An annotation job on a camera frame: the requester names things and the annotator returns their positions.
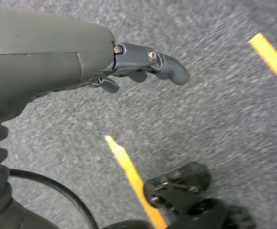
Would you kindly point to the yellow floor tape marking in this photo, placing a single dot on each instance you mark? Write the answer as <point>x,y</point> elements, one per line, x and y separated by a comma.
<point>133,180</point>
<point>271,60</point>

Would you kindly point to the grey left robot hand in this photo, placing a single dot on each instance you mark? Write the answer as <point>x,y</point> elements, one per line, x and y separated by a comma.
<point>33,57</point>

